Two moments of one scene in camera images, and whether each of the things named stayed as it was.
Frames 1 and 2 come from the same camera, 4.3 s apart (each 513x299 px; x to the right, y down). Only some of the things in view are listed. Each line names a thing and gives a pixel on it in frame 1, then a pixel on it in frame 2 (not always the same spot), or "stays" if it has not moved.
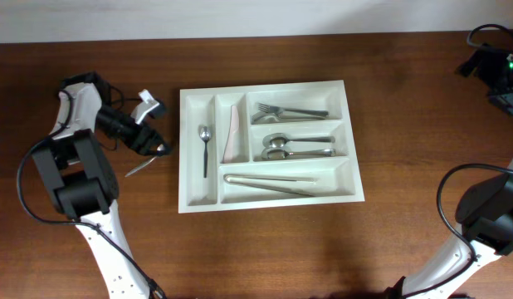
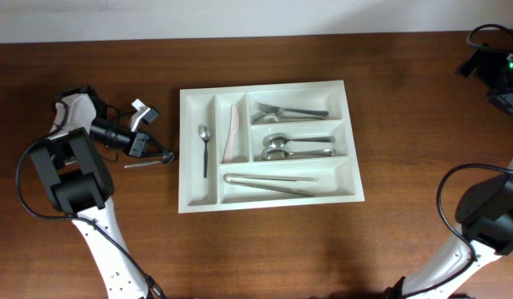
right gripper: [493, 60] stays
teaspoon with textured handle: [137, 169] -> [166, 159]
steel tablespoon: [281, 153] stays
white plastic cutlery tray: [266, 145] stays
